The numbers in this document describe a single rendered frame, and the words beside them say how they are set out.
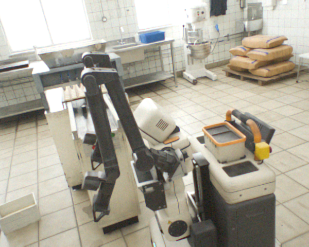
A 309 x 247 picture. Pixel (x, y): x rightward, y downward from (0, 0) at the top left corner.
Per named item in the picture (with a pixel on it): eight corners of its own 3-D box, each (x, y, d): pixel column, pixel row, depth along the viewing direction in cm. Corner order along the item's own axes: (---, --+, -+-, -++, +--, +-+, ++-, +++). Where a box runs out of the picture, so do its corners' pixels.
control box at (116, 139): (85, 155, 195) (80, 137, 190) (120, 145, 201) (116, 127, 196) (86, 158, 192) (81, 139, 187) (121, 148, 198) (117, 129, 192)
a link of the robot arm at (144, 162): (116, 62, 98) (114, 57, 107) (78, 76, 97) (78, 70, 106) (157, 167, 116) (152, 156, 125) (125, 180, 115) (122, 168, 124)
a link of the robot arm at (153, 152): (162, 156, 117) (159, 151, 122) (141, 148, 114) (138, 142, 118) (152, 175, 119) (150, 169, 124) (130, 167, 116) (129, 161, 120)
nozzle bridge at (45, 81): (45, 103, 274) (33, 67, 261) (120, 86, 291) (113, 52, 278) (44, 113, 245) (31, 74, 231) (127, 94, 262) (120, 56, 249)
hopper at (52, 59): (43, 65, 261) (38, 49, 255) (105, 54, 274) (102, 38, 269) (42, 71, 235) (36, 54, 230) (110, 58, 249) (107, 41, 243)
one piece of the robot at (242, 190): (231, 209, 205) (224, 97, 173) (279, 274, 156) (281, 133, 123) (186, 222, 200) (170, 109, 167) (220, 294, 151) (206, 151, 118)
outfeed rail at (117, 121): (87, 73, 370) (86, 68, 367) (89, 73, 371) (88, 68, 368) (119, 129, 192) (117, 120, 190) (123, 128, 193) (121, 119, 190)
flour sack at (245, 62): (227, 66, 552) (227, 56, 546) (245, 60, 567) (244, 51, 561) (255, 71, 491) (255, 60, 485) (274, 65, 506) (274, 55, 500)
